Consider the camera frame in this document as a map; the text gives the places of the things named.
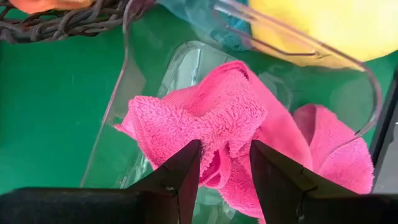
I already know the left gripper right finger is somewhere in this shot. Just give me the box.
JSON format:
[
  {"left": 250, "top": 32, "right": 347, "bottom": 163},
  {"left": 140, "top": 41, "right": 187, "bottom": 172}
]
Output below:
[{"left": 249, "top": 139, "right": 398, "bottom": 224}]

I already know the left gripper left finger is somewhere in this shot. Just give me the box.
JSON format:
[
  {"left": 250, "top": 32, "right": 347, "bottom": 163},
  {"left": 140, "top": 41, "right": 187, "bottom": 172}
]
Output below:
[{"left": 0, "top": 139, "right": 202, "bottom": 224}]

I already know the pink microfiber towel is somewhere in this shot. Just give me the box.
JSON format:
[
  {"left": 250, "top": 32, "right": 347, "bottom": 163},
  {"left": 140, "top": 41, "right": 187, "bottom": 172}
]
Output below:
[{"left": 114, "top": 60, "right": 376, "bottom": 224}]

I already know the yellow microfiber towel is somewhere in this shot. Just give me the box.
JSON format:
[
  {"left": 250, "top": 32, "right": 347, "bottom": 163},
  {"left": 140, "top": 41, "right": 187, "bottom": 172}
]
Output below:
[{"left": 248, "top": 0, "right": 398, "bottom": 70}]

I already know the orange microfiber towel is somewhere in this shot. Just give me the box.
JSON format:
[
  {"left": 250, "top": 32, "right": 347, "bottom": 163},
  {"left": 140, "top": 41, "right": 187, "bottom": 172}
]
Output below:
[{"left": 9, "top": 0, "right": 94, "bottom": 15}]

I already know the clear plastic container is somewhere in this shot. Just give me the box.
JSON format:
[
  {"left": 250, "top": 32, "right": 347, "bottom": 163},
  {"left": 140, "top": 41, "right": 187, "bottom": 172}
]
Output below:
[{"left": 80, "top": 0, "right": 384, "bottom": 224}]

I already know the black wire bowl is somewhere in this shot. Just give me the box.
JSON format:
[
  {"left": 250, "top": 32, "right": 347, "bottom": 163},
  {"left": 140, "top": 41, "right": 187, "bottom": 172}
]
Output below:
[{"left": 0, "top": 0, "right": 156, "bottom": 44}]

